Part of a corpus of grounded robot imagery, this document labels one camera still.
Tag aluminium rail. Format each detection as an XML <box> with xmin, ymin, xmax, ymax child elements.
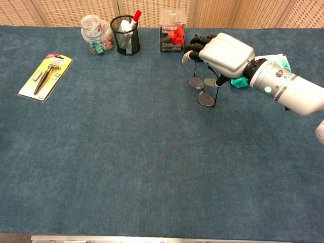
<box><xmin>30</xmin><ymin>234</ymin><xmax>292</xmax><ymax>243</ymax></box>

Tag red capped marker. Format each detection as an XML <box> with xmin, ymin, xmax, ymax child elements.
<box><xmin>129</xmin><ymin>10</ymin><xmax>142</xmax><ymax>28</ymax></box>

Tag beige perforated folding screen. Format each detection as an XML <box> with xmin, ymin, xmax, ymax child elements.
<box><xmin>0</xmin><ymin>0</ymin><xmax>324</xmax><ymax>29</ymax></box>

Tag yellow razor blister pack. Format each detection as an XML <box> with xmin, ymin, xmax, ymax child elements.
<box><xmin>17</xmin><ymin>53</ymin><xmax>73</xmax><ymax>103</ymax></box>

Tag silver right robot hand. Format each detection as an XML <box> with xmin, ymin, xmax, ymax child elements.
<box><xmin>182</xmin><ymin>32</ymin><xmax>256</xmax><ymax>87</ymax></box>

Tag green white wet wipes pack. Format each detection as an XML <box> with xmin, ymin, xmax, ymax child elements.
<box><xmin>230</xmin><ymin>53</ymin><xmax>292</xmax><ymax>89</ymax></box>

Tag green white box in holder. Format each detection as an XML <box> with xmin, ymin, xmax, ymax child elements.
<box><xmin>117</xmin><ymin>20</ymin><xmax>134</xmax><ymax>55</ymax></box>

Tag blue felt table cloth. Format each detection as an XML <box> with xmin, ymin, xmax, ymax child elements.
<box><xmin>0</xmin><ymin>24</ymin><xmax>324</xmax><ymax>241</ymax></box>

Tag black mesh pen holder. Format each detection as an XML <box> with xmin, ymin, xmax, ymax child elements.
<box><xmin>110</xmin><ymin>14</ymin><xmax>141</xmax><ymax>57</ymax></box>

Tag small clear paper clip box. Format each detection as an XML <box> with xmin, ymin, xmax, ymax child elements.
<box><xmin>80</xmin><ymin>14</ymin><xmax>102</xmax><ymax>37</ymax></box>

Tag clear jar of binder clips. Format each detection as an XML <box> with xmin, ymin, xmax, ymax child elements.
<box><xmin>80</xmin><ymin>24</ymin><xmax>116</xmax><ymax>56</ymax></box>

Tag thin black metal eyeglasses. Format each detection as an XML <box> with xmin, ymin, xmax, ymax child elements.
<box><xmin>187</xmin><ymin>60</ymin><xmax>219</xmax><ymax>108</ymax></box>

